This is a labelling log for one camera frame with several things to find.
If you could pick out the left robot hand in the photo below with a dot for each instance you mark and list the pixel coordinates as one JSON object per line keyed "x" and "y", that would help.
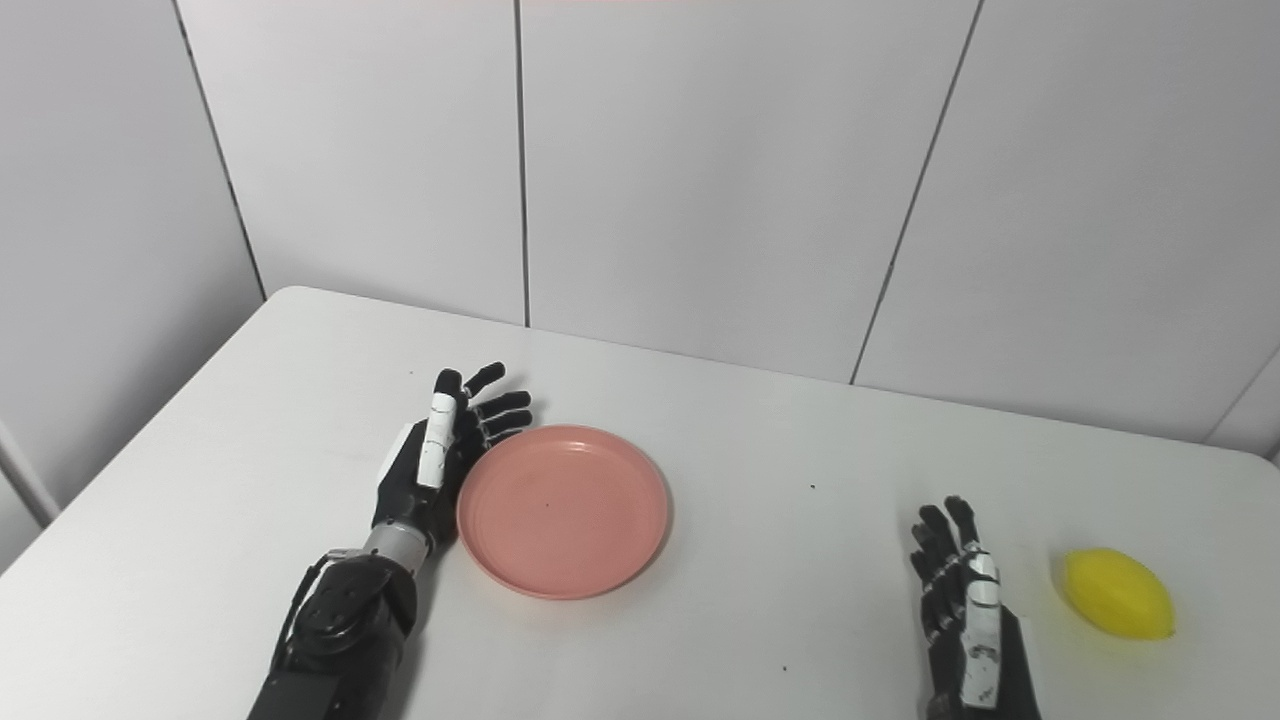
{"x": 425, "y": 470}

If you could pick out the yellow lemon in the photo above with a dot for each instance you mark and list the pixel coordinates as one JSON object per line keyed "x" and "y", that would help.
{"x": 1118, "y": 593}

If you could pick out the pink plate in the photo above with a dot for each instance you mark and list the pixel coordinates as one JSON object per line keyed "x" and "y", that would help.
{"x": 563, "y": 512}

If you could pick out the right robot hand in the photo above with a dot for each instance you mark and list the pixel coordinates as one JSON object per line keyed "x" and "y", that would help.
{"x": 975, "y": 630}

